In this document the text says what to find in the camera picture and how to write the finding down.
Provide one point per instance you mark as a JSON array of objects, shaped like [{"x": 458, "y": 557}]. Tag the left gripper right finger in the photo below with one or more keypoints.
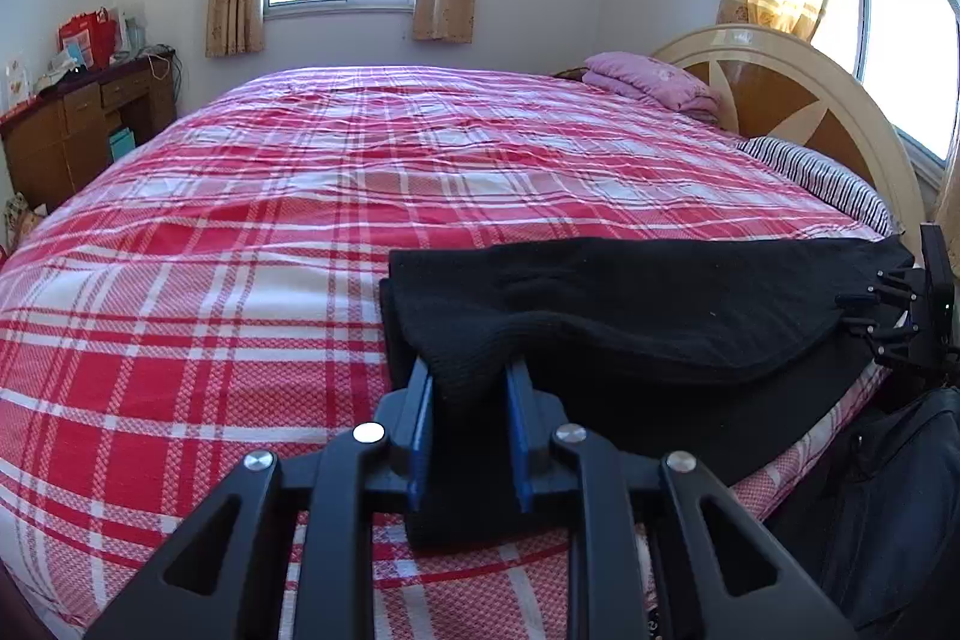
[{"x": 541, "y": 484}]

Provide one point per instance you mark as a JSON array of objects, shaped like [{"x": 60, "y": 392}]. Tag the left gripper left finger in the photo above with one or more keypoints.
[{"x": 401, "y": 477}]

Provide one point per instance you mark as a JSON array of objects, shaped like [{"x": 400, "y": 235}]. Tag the black pants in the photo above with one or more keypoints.
[{"x": 732, "y": 351}]

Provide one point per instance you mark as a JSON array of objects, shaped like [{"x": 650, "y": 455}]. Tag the striped pillow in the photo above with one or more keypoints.
[{"x": 827, "y": 180}]

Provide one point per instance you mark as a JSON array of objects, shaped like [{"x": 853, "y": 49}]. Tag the red plaid bed sheet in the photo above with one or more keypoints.
[{"x": 215, "y": 292}]

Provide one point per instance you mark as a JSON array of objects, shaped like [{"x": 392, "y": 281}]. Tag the cream wooden headboard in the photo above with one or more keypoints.
[{"x": 774, "y": 84}]

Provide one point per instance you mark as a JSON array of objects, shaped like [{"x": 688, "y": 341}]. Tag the folded pink blanket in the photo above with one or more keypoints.
[{"x": 641, "y": 77}]

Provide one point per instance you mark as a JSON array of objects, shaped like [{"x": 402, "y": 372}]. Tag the brown wooden desk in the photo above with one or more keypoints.
[{"x": 59, "y": 143}]

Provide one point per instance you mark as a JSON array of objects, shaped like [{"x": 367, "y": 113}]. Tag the red gift bag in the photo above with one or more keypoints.
[{"x": 93, "y": 34}]

